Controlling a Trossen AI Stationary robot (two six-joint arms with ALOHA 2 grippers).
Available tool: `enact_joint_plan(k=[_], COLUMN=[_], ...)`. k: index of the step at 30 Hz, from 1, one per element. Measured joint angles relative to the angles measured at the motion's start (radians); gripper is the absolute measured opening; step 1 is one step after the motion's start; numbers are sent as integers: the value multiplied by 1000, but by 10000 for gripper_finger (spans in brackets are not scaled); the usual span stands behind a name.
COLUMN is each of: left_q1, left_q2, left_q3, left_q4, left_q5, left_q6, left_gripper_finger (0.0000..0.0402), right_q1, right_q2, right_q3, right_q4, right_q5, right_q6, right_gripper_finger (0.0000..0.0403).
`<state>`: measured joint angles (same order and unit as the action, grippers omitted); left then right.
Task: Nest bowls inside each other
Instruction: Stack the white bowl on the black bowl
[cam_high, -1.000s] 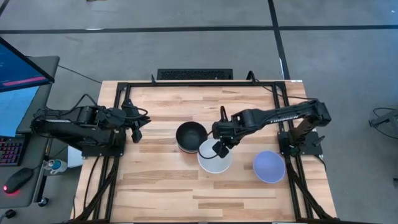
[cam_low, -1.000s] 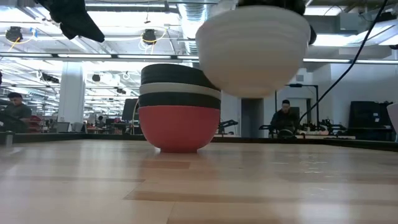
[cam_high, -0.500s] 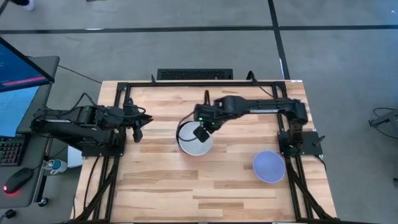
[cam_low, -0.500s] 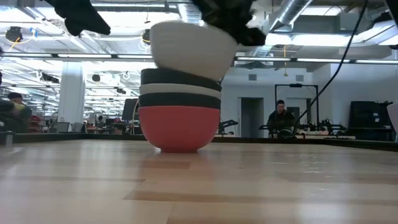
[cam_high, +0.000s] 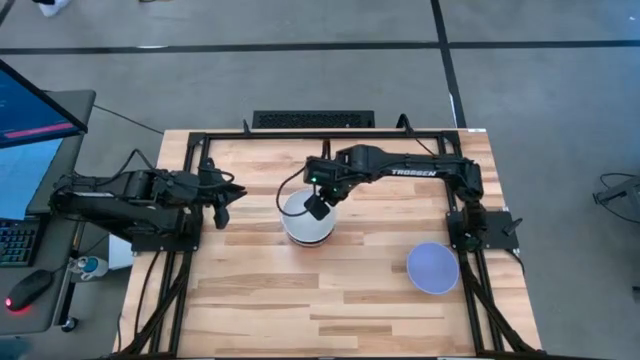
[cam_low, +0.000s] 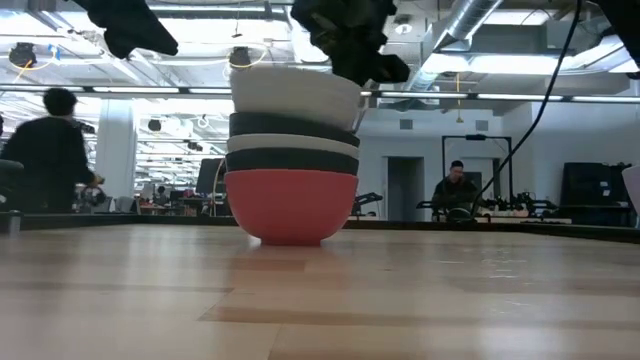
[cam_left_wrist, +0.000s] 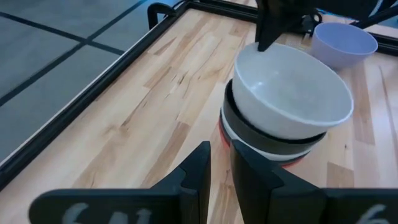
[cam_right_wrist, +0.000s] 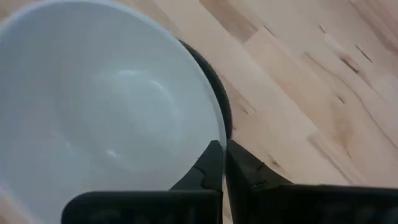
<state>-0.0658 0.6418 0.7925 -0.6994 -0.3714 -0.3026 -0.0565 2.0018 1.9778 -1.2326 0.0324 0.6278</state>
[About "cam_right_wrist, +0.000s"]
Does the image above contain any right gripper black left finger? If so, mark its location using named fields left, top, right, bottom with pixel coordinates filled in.
left=61, top=139, right=224, bottom=224

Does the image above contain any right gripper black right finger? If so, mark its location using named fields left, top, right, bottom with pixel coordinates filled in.
left=225, top=139, right=398, bottom=224

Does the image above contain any black bowl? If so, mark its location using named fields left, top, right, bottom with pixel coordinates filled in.
left=177, top=39, right=234, bottom=141

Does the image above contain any white bowl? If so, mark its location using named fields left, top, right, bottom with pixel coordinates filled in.
left=0, top=0, right=228, bottom=224

